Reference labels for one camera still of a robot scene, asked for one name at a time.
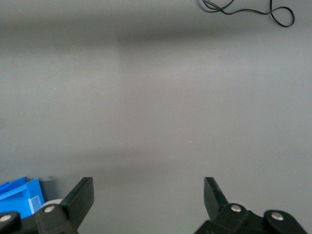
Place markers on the blue plastic storage bin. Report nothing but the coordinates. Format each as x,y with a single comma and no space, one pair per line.
19,197

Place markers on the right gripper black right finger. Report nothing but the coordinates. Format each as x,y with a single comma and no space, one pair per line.
219,214

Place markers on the dark grey table mat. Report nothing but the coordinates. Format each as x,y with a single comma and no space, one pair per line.
156,97

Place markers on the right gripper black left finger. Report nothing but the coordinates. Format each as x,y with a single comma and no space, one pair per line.
73,209

